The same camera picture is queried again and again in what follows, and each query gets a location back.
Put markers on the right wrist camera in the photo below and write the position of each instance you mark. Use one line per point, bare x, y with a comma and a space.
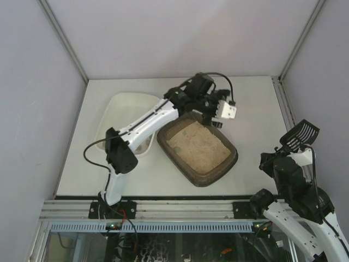
303, 157

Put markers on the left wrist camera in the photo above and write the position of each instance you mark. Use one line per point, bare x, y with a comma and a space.
225, 110

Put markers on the white plastic tray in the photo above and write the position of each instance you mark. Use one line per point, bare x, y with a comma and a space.
124, 109

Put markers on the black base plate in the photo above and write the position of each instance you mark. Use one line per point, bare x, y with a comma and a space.
251, 208
113, 209

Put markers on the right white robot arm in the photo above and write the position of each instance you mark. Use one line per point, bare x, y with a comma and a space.
325, 241

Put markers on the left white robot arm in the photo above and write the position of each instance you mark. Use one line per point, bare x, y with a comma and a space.
198, 93

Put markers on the black slotted litter scoop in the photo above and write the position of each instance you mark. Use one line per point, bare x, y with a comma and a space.
303, 133

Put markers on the aluminium mounting rail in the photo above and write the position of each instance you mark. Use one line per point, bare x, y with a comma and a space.
151, 210

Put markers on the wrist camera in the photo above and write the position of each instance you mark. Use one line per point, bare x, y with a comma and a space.
225, 110
303, 157

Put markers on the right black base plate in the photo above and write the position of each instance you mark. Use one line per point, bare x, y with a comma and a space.
251, 208

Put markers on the grey slotted cable duct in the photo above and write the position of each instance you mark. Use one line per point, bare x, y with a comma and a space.
153, 227

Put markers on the right aluminium side rail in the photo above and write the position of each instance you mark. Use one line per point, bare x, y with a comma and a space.
284, 103

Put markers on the brown translucent litter box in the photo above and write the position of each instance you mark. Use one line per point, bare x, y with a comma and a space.
206, 154

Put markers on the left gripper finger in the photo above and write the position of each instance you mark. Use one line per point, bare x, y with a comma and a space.
217, 124
206, 119

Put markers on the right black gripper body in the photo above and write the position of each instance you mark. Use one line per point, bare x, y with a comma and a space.
272, 159

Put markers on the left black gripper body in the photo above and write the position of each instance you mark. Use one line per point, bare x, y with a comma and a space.
211, 109

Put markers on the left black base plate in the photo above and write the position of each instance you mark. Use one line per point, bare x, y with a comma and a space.
113, 209

